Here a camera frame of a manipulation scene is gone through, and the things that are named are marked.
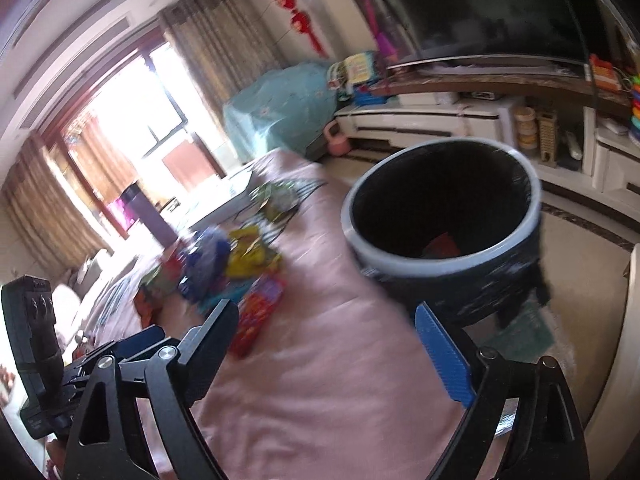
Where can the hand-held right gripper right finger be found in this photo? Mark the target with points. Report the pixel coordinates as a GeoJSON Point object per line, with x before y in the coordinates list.
{"type": "Point", "coordinates": [442, 355]}

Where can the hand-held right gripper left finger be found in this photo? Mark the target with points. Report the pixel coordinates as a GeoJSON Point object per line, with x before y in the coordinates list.
{"type": "Point", "coordinates": [210, 335]}

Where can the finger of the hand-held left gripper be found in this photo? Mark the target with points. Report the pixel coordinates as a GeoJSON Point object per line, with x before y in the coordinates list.
{"type": "Point", "coordinates": [142, 342]}

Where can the orange green snack packet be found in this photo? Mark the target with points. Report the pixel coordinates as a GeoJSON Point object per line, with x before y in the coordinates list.
{"type": "Point", "coordinates": [157, 290]}

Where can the red snack box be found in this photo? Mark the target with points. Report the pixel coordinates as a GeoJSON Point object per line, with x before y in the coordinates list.
{"type": "Point", "coordinates": [260, 310]}

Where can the blue purple snack packet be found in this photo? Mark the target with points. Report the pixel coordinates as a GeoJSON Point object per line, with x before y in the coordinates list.
{"type": "Point", "coordinates": [205, 260]}

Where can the round trash bin black liner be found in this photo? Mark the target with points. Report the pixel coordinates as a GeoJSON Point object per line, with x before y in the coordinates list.
{"type": "Point", "coordinates": [475, 285]}

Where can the yellow snack packet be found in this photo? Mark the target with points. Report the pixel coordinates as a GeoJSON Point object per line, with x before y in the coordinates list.
{"type": "Point", "coordinates": [250, 255]}

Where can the white sofa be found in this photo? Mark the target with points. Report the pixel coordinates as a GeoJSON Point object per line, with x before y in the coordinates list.
{"type": "Point", "coordinates": [85, 300]}

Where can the green floor mat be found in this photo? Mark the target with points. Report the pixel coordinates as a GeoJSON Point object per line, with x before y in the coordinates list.
{"type": "Point", "coordinates": [530, 335]}

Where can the beige patterned curtain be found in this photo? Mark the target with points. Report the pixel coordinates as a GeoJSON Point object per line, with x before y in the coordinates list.
{"type": "Point", "coordinates": [220, 45]}
{"type": "Point", "coordinates": [45, 210]}

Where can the stack of children's books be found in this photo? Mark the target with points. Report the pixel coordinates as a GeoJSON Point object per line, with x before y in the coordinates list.
{"type": "Point", "coordinates": [275, 200]}

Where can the balcony glass door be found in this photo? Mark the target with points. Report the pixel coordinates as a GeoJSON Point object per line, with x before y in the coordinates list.
{"type": "Point", "coordinates": [130, 125]}

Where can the pink toy kettle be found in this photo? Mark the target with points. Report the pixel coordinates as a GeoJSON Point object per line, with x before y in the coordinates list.
{"type": "Point", "coordinates": [340, 145]}

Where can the white television cabinet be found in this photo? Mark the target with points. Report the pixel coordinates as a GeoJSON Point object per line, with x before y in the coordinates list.
{"type": "Point", "coordinates": [400, 120]}

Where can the teal floral cover cloth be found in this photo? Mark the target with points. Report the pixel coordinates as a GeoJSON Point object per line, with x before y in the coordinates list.
{"type": "Point", "coordinates": [280, 105]}

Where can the orange toy piano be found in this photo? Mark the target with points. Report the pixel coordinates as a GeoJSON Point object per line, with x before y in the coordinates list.
{"type": "Point", "coordinates": [605, 72]}

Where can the black flat television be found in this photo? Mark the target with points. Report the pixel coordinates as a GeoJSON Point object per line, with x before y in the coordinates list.
{"type": "Point", "coordinates": [475, 10]}

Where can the pink rod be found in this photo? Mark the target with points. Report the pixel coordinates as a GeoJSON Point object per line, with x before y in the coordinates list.
{"type": "Point", "coordinates": [375, 15]}

